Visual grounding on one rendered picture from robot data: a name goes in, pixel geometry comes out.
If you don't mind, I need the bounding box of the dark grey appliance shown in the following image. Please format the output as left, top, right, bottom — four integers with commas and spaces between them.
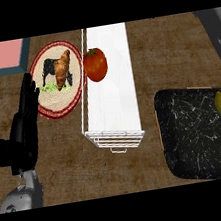
191, 7, 221, 79

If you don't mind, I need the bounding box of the teal tray with pink inside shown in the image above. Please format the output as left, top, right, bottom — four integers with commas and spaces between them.
0, 37, 36, 77

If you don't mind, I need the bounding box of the black marble tray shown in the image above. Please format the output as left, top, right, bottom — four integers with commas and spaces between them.
151, 80, 221, 189

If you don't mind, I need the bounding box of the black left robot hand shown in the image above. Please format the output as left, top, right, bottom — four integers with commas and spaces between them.
0, 71, 53, 179

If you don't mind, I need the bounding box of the brown croissant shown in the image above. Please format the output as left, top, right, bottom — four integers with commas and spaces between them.
51, 48, 76, 92

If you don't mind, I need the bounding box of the round red-rimmed cow placemat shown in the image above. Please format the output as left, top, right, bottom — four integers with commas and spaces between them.
24, 36, 93, 123

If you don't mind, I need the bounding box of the red tomato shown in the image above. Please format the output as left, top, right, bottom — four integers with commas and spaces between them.
80, 46, 111, 85

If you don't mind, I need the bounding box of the white wire tiered shelf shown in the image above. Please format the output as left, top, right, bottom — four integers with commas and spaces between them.
66, 22, 148, 160

